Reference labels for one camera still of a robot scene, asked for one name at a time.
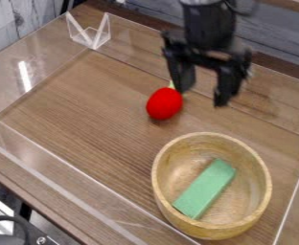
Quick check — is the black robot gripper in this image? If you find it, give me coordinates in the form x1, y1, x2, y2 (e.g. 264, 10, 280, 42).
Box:
161, 1, 253, 107

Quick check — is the green rectangular block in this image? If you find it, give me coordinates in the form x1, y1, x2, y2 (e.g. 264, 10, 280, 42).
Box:
172, 159, 236, 219

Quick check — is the brown wooden bowl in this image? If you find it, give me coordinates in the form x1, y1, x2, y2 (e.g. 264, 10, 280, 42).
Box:
150, 132, 272, 240

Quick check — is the red plush strawberry toy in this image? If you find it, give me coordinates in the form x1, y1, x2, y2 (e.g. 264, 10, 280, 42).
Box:
145, 82, 182, 120

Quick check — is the clear acrylic corner bracket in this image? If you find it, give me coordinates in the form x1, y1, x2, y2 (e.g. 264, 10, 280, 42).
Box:
65, 12, 110, 50

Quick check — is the clear acrylic tray enclosure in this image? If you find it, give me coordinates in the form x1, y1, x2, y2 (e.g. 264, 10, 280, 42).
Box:
0, 7, 299, 245

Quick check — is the black metal table frame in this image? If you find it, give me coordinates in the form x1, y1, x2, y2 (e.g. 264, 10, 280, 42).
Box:
14, 202, 59, 245

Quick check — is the black cable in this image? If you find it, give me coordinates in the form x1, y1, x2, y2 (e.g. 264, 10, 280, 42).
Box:
0, 215, 31, 245

